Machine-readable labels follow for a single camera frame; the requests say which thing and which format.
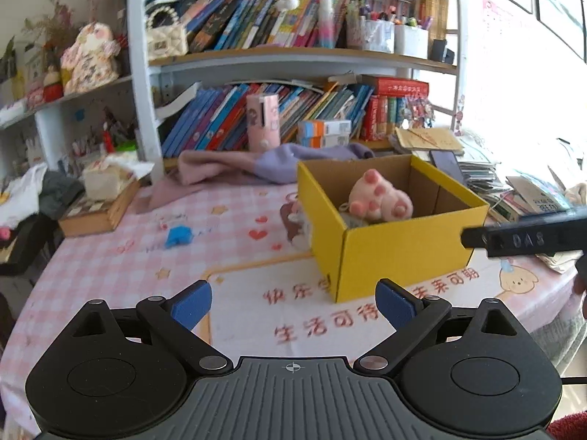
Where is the pink checkered tablecloth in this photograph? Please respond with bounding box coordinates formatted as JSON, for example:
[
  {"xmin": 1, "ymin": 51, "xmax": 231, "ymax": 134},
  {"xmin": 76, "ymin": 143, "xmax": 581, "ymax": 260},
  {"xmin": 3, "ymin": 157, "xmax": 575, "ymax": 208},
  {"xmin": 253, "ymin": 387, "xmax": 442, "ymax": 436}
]
[{"xmin": 1, "ymin": 184, "xmax": 581, "ymax": 433}]

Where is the wooden chess box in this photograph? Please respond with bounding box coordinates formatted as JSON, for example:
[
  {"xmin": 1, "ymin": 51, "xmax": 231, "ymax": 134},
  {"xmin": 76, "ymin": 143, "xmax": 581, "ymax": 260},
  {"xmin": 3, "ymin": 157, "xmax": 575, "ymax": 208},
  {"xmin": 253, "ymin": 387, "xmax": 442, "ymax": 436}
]
[{"xmin": 59, "ymin": 181, "xmax": 140, "ymax": 237}]

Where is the stack of books papers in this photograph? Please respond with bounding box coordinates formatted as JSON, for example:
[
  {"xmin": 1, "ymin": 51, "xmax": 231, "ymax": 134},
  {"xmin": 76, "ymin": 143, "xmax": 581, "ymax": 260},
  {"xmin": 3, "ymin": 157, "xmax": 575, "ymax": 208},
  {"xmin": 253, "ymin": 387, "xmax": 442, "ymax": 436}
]
[{"xmin": 453, "ymin": 132, "xmax": 587, "ymax": 276}]

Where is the orange white carton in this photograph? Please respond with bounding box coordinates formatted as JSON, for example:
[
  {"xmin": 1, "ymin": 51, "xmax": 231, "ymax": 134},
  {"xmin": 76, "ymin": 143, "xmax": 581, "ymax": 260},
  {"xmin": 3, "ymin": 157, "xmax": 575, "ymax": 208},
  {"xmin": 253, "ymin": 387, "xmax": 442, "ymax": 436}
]
[
  {"xmin": 298, "ymin": 135, "xmax": 349, "ymax": 148},
  {"xmin": 298, "ymin": 119, "xmax": 351, "ymax": 138}
]

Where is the brown paper envelope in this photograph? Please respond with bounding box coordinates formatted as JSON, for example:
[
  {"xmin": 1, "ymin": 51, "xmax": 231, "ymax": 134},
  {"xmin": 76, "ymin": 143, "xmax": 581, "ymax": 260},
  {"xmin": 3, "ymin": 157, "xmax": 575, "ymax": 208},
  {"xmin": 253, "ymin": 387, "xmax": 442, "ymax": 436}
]
[{"xmin": 396, "ymin": 127, "xmax": 464, "ymax": 155}]

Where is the pink plush pig toy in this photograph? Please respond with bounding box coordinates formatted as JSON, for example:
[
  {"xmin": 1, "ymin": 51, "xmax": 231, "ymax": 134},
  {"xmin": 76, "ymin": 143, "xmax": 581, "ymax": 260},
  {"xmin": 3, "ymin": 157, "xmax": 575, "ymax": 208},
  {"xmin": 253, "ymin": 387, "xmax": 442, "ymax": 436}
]
[{"xmin": 348, "ymin": 169, "xmax": 414, "ymax": 223}]

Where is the pink cylindrical tin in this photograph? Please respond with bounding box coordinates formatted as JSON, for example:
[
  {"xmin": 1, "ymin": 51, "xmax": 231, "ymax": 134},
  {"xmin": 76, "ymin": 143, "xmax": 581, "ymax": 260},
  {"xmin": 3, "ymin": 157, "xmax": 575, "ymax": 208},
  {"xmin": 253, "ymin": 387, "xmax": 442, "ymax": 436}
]
[{"xmin": 247, "ymin": 93, "xmax": 281, "ymax": 153}]

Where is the dark smartphone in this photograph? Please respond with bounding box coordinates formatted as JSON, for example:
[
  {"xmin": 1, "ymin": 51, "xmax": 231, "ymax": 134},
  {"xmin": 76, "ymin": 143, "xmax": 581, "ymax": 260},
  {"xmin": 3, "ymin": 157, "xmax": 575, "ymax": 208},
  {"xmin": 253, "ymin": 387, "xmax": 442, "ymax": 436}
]
[{"xmin": 430, "ymin": 150, "xmax": 467, "ymax": 186}]

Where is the pile of clothes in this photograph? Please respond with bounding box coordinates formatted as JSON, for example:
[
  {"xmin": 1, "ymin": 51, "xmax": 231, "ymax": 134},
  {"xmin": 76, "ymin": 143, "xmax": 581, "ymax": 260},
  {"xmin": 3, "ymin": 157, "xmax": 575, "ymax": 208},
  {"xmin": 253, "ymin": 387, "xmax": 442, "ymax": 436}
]
[{"xmin": 1, "ymin": 163, "xmax": 84, "ymax": 276}]

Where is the floral cat plush decoration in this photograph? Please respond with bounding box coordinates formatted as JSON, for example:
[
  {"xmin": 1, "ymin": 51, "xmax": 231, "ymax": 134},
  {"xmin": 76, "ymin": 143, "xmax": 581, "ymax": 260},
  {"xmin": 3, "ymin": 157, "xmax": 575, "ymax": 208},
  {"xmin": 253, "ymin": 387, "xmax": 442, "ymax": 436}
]
[{"xmin": 61, "ymin": 22, "xmax": 120, "ymax": 95}]

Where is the white pen holder box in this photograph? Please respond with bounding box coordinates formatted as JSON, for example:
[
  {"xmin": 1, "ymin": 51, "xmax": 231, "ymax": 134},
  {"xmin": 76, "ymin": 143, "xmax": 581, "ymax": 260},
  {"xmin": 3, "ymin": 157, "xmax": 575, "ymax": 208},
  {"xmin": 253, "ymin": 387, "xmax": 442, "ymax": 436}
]
[{"xmin": 394, "ymin": 25, "xmax": 429, "ymax": 59}]

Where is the purple pink blanket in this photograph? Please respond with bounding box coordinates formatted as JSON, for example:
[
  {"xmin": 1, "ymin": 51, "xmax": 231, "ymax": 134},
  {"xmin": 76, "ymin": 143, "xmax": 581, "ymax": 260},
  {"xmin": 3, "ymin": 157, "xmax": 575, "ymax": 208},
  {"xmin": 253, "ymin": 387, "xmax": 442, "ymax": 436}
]
[{"xmin": 141, "ymin": 143, "xmax": 374, "ymax": 212}]

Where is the white paper bag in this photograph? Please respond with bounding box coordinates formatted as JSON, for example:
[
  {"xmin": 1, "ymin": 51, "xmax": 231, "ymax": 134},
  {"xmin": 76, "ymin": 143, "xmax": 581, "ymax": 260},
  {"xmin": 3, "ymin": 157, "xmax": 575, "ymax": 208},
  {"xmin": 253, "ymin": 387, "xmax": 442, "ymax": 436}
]
[{"xmin": 81, "ymin": 152, "xmax": 154, "ymax": 201}]

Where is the orange white carton lower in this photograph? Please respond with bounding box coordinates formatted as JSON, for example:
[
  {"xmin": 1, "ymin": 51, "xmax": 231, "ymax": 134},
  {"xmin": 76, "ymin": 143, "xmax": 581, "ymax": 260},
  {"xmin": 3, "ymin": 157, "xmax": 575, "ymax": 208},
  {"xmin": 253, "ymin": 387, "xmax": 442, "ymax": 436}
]
[{"xmin": 298, "ymin": 135, "xmax": 349, "ymax": 148}]

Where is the red thick dictionary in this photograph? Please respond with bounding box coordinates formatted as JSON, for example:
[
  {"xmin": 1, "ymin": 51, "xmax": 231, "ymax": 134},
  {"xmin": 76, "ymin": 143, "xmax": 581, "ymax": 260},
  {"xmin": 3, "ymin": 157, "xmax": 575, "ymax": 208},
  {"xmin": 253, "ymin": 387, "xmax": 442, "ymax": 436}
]
[{"xmin": 360, "ymin": 74, "xmax": 429, "ymax": 98}]

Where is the white bookshelf unit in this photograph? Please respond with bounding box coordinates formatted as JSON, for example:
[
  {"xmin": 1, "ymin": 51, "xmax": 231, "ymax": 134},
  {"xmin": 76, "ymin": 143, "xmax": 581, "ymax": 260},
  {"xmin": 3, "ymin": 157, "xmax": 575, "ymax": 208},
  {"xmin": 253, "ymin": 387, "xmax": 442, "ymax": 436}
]
[{"xmin": 0, "ymin": 0, "xmax": 462, "ymax": 184}]

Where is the orange white carton upper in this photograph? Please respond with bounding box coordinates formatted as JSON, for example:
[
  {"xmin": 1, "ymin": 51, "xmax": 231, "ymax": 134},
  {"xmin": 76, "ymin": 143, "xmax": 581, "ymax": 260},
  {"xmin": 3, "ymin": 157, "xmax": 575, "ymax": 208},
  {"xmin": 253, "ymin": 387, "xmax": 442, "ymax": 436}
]
[{"xmin": 298, "ymin": 119, "xmax": 351, "ymax": 138}]

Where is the yellow cardboard box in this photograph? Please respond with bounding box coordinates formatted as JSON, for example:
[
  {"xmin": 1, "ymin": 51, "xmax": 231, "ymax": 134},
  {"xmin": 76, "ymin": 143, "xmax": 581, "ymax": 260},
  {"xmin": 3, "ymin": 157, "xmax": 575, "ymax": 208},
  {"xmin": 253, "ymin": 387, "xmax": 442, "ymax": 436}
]
[{"xmin": 298, "ymin": 155, "xmax": 489, "ymax": 303}]

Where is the blue clip toy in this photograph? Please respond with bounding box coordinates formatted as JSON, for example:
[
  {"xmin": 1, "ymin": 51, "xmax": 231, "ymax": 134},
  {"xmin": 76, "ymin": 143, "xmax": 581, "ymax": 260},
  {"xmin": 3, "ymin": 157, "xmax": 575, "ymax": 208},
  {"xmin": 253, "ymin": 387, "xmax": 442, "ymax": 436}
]
[{"xmin": 165, "ymin": 225, "xmax": 194, "ymax": 249}]

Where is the cream quilted handbag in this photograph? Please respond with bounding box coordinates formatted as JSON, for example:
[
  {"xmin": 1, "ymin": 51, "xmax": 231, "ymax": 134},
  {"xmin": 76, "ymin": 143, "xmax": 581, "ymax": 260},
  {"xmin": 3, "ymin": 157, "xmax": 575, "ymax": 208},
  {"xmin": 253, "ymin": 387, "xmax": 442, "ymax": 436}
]
[{"xmin": 146, "ymin": 5, "xmax": 188, "ymax": 62}]

